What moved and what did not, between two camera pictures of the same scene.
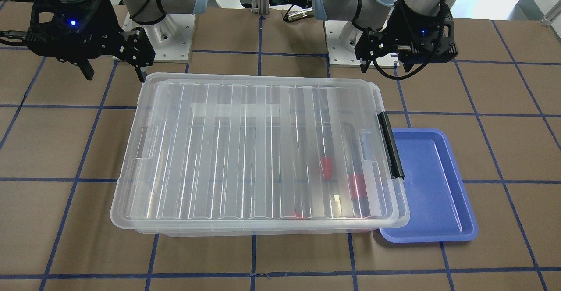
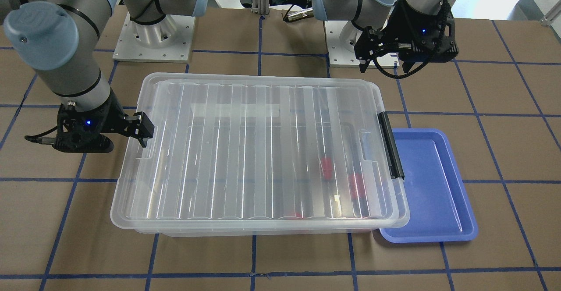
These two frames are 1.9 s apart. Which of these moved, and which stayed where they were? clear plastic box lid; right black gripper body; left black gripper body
Moved: right black gripper body
Stayed: left black gripper body; clear plastic box lid
